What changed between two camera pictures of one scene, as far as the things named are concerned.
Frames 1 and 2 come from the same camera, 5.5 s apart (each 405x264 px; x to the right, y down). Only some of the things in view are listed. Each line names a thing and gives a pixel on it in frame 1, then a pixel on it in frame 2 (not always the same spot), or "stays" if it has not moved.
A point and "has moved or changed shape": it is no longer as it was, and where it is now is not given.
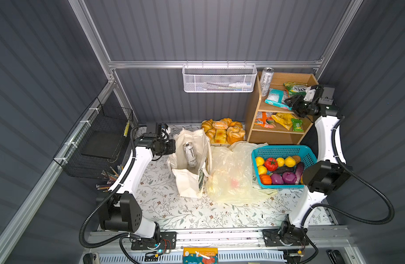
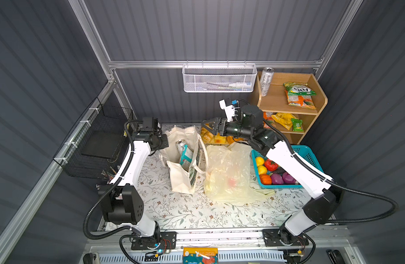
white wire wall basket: (219, 78) stays
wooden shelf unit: (275, 123) stays
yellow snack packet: (285, 119) stays
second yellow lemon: (262, 170) stays
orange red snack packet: (265, 119) stays
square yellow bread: (220, 136) stays
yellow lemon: (260, 161) stays
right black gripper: (294, 102) -> (217, 122)
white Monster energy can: (190, 154) -> (180, 144)
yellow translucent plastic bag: (232, 181) stays
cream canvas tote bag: (190, 181) has moved or changed shape
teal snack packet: (276, 97) -> (186, 157)
